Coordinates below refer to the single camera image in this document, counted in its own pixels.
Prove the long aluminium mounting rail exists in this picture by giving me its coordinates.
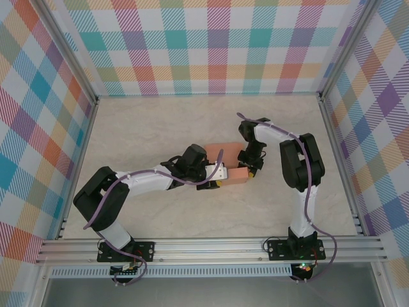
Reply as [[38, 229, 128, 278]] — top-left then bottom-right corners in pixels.
[[35, 236, 389, 265]]

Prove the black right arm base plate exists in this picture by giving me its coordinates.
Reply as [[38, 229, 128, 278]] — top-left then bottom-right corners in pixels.
[[267, 239, 326, 262]]

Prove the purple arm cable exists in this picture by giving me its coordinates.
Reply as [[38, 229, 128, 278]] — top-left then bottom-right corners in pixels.
[[83, 148, 224, 287], [236, 111, 338, 284]]

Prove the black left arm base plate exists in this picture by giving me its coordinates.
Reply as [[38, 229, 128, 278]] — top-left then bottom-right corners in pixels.
[[97, 241, 156, 263]]

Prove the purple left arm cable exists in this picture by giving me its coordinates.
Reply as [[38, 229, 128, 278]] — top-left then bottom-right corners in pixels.
[[83, 148, 224, 287]]

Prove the slanted aluminium frame post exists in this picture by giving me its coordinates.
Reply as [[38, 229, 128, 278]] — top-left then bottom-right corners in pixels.
[[318, 0, 380, 103], [30, 0, 100, 106]]

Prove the small black controller board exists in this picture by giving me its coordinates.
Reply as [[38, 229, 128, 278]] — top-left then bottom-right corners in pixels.
[[292, 262, 316, 276], [110, 264, 143, 276]]

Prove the aluminium table side rail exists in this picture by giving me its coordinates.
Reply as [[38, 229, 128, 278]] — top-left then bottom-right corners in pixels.
[[56, 97, 100, 240], [318, 92, 368, 237]]

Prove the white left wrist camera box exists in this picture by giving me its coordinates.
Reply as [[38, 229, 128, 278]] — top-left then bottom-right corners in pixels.
[[204, 162, 229, 182]]

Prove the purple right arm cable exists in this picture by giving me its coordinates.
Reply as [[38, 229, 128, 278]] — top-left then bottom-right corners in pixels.
[[236, 111, 338, 284]]

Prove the white slotted cable duct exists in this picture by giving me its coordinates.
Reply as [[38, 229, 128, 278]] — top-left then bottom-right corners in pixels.
[[49, 264, 293, 278]]

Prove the salmon paper box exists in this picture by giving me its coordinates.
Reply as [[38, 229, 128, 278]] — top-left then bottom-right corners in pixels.
[[204, 141, 251, 187]]

